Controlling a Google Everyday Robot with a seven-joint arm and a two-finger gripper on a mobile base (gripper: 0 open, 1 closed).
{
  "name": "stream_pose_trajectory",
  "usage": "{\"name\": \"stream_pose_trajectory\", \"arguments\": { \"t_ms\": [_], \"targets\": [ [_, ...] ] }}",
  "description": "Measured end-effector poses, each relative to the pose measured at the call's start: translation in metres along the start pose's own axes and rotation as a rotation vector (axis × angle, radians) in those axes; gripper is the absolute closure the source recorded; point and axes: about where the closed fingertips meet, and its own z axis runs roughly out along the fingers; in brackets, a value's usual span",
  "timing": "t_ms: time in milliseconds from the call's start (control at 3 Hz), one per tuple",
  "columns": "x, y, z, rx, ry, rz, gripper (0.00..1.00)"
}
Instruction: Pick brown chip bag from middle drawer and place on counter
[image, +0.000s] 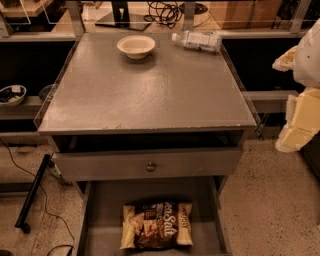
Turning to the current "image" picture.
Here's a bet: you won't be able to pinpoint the brown chip bag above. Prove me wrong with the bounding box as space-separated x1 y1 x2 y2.
121 200 193 249

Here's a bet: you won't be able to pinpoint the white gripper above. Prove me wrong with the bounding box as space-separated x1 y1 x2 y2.
272 19 320 153

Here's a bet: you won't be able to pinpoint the black coiled cables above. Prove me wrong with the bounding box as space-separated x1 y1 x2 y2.
143 0 184 30

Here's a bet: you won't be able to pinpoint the grey open middle drawer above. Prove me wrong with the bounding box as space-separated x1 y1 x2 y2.
72 177 233 256

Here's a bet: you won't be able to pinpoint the black monitor stand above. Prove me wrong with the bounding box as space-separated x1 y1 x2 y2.
95 0 151 31

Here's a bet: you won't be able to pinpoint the grey drawer cabinet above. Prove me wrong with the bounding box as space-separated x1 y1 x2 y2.
33 31 262 256

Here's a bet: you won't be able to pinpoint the round metal drawer knob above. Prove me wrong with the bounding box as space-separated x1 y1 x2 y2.
146 162 157 172

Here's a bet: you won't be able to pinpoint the white bowl with items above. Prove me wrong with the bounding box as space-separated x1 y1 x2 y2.
0 85 27 106

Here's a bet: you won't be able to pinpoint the clear plastic water bottle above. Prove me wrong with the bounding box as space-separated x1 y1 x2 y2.
171 31 222 53

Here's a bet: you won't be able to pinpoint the grey top drawer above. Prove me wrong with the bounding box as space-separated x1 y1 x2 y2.
53 148 243 181

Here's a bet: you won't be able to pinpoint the white paper bowl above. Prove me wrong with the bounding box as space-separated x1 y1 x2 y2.
117 35 156 60

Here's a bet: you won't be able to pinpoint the black floor cable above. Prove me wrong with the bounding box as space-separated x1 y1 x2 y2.
0 137 76 256

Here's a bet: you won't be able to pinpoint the black bar on floor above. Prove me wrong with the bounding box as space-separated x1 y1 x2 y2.
15 154 50 234

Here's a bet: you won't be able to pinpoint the dark round bowl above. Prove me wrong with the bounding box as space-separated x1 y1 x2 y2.
39 84 57 101

